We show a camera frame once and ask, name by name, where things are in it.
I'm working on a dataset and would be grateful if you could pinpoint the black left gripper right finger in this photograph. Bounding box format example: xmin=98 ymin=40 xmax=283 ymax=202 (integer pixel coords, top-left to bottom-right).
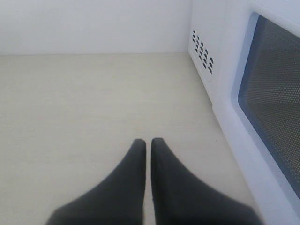
xmin=151 ymin=138 xmax=262 ymax=225

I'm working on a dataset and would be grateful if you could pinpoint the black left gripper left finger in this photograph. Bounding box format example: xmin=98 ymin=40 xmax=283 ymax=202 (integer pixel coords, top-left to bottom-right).
xmin=47 ymin=139 xmax=146 ymax=225

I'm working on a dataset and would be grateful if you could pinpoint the white microwave door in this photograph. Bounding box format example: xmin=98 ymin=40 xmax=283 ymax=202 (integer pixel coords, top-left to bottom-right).
xmin=213 ymin=0 xmax=300 ymax=225

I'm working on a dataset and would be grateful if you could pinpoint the white microwave oven body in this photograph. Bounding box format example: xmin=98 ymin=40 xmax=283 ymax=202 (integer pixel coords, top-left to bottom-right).
xmin=187 ymin=0 xmax=251 ymax=113

